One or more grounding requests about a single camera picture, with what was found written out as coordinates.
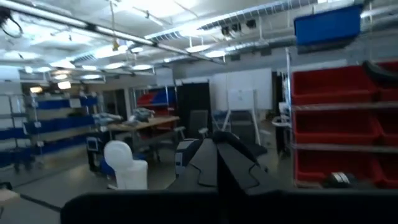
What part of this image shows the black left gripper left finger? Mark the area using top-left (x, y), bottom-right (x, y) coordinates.
top-left (167, 136), bottom-right (219, 192)

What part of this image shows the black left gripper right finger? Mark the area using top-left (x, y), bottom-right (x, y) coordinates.
top-left (216, 129), bottom-right (282, 195)

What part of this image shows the heap of clothes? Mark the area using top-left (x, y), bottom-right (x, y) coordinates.
top-left (132, 107), bottom-right (155, 123)

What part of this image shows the blue white device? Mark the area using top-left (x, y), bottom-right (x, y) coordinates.
top-left (175, 139), bottom-right (200, 179)

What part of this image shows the grey office chair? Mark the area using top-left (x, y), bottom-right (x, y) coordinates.
top-left (185, 109), bottom-right (210, 140)

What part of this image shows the small whiteboard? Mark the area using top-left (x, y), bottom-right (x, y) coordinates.
top-left (228, 89), bottom-right (255, 110)

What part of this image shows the wooden work table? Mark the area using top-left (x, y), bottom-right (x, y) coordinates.
top-left (105, 115), bottom-right (181, 156)

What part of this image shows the red storage bin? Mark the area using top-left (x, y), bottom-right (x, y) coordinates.
top-left (377, 62), bottom-right (398, 102)
top-left (379, 154), bottom-right (398, 189)
top-left (292, 65), bottom-right (379, 105)
top-left (294, 110), bottom-right (382, 146)
top-left (294, 149), bottom-right (383, 187)
top-left (376, 110), bottom-right (398, 147)

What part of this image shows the metal shelf rack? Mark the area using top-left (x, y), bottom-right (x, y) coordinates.
top-left (284, 46), bottom-right (398, 190)

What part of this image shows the blue shelf bin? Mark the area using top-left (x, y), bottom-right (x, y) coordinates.
top-left (34, 135), bottom-right (91, 155)
top-left (0, 128), bottom-right (27, 141)
top-left (35, 96), bottom-right (99, 110)
top-left (24, 115), bottom-right (96, 135)

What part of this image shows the yellow hanging tag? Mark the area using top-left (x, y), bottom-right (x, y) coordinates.
top-left (110, 0), bottom-right (121, 52)

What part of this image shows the large blue storage bin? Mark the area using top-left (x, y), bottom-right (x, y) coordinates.
top-left (294, 3), bottom-right (363, 47)

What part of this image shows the overhead frame rail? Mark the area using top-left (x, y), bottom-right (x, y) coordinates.
top-left (0, 0), bottom-right (226, 66)

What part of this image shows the black curved hose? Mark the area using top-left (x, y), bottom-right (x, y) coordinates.
top-left (362, 60), bottom-right (398, 88)

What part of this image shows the black dangling cable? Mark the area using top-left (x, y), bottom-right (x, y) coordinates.
top-left (0, 6), bottom-right (24, 39)

